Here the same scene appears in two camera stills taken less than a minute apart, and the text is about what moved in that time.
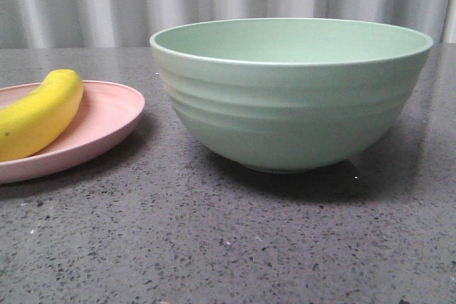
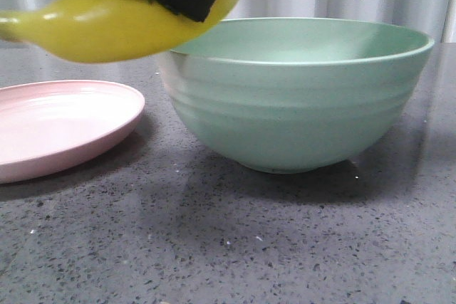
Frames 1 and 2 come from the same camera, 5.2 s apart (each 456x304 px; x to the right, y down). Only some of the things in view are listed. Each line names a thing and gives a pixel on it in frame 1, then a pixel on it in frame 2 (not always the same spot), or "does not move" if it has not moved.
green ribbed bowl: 291,95 does not move
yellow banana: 28,124 -> 122,21
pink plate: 107,114 does not move
